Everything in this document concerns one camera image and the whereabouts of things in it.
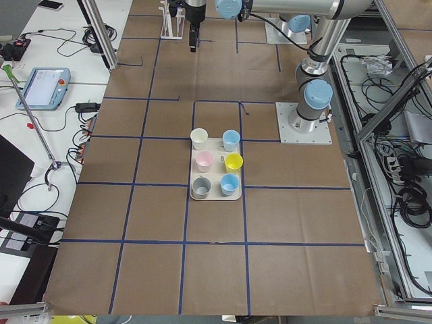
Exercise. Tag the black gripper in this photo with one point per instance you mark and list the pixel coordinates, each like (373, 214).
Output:
(194, 15)

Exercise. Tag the white plastic cup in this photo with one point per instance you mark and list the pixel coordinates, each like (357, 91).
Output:
(199, 138)

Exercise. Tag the light blue plastic cup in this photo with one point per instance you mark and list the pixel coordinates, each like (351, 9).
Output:
(231, 140)

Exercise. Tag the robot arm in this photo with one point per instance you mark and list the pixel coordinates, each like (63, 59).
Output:
(334, 18)

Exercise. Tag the pink plastic cup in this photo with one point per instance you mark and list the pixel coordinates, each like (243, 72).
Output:
(204, 161)

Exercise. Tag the yellow plastic cup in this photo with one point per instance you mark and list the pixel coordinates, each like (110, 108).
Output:
(233, 162)

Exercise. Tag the grey plastic cup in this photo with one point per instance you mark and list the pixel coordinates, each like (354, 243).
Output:
(201, 187)

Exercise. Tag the black power adapter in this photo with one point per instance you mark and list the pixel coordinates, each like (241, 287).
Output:
(87, 107)

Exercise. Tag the beige serving tray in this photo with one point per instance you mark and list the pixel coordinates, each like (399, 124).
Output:
(214, 145)

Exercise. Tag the smartphone on table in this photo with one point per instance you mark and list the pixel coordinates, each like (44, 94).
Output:
(50, 4)

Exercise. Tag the blue teach pendant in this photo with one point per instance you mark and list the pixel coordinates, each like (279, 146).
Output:
(46, 88)

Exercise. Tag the white wire cup rack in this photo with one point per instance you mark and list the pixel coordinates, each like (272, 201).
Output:
(173, 21)

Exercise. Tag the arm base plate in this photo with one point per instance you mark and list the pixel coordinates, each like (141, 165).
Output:
(295, 27)
(295, 130)

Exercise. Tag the aluminium frame post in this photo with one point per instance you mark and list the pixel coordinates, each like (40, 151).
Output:
(95, 22)

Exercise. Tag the green handled grabber stick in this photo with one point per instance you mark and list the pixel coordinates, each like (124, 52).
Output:
(8, 70)

